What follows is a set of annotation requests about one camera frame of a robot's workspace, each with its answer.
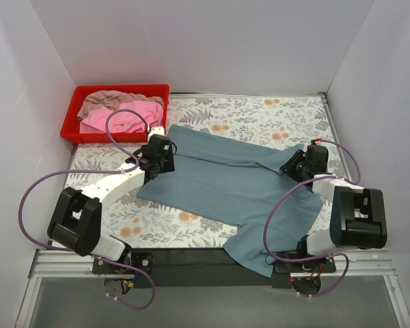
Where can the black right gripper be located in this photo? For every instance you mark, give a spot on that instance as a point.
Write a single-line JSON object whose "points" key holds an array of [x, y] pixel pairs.
{"points": [[292, 164]]}

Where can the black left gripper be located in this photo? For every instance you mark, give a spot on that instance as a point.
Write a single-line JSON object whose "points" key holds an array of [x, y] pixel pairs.
{"points": [[169, 158]]}

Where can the blue-grey t shirt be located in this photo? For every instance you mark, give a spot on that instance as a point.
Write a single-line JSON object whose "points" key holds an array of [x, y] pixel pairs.
{"points": [[238, 184]]}

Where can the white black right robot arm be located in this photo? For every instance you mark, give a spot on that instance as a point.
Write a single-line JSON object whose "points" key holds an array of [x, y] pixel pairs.
{"points": [[319, 245]]}

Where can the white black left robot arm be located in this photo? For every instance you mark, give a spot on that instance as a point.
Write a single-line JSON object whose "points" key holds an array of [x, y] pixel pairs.
{"points": [[77, 218]]}

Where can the floral table mat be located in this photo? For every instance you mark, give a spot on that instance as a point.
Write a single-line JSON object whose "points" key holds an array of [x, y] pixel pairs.
{"points": [[272, 122]]}

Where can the pink t shirt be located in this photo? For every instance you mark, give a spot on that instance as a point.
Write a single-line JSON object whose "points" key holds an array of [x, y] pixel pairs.
{"points": [[123, 122]]}

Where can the beige t shirt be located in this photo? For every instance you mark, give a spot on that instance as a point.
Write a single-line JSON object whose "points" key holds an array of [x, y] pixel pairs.
{"points": [[112, 100]]}

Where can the red plastic bin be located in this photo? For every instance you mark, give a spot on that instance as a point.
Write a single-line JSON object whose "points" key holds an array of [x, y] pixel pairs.
{"points": [[71, 126]]}

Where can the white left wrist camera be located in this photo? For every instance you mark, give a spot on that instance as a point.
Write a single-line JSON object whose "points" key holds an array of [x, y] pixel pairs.
{"points": [[156, 130]]}

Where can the aluminium right side rail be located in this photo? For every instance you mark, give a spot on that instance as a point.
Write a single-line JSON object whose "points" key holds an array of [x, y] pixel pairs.
{"points": [[335, 119]]}

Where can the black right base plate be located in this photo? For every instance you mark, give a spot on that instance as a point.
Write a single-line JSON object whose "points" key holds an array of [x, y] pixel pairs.
{"points": [[303, 277]]}

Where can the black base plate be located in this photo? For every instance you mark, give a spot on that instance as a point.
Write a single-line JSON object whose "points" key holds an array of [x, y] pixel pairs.
{"points": [[303, 277], [140, 260]]}

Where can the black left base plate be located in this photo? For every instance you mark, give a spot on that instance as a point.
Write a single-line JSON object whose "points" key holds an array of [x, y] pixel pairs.
{"points": [[140, 260]]}

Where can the aluminium front frame rail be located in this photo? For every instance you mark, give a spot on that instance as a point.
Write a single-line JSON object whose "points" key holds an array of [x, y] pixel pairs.
{"points": [[67, 264]]}

